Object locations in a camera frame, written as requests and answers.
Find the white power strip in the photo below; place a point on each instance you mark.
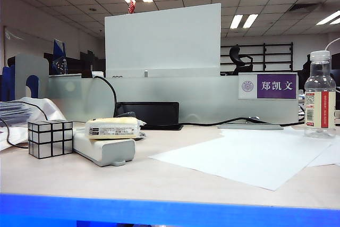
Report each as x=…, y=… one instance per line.
x=114, y=151

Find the black rectangular tray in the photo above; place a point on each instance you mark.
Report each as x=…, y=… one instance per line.
x=159, y=112

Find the frosted glass desk partition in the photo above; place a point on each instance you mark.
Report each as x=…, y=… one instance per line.
x=207, y=99

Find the dark grey handheld device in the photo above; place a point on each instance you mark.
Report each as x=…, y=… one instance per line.
x=128, y=114

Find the white upright board panel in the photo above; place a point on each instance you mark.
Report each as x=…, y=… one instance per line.
x=162, y=41

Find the yellow tissue packet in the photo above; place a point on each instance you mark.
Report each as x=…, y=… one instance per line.
x=114, y=130

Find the black office chair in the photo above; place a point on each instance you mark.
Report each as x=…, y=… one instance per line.
x=239, y=59

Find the large white paper sheet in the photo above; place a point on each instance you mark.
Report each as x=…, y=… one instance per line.
x=239, y=155

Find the red hanging ornament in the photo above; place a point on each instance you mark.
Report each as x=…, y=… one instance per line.
x=131, y=5

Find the purple white name plate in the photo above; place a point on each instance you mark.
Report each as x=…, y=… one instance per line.
x=276, y=86

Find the white plastic bag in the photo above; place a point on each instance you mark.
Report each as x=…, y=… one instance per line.
x=53, y=110

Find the blue crystal trophy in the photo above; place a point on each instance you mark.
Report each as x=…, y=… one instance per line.
x=59, y=54

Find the silver mirror puzzle cube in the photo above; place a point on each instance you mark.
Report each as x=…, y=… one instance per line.
x=50, y=139

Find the black shelf rack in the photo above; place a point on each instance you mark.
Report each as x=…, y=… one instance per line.
x=292, y=57

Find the grey metal bookend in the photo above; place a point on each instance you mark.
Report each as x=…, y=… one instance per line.
x=32, y=65

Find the clear plastic bottle red label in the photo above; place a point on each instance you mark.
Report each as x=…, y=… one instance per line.
x=318, y=88

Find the blue folder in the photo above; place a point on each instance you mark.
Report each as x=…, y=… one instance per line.
x=6, y=86

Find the ceiling light panel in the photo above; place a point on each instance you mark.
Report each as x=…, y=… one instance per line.
x=329, y=17

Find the grey flat base plate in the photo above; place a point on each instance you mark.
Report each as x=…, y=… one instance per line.
x=249, y=126

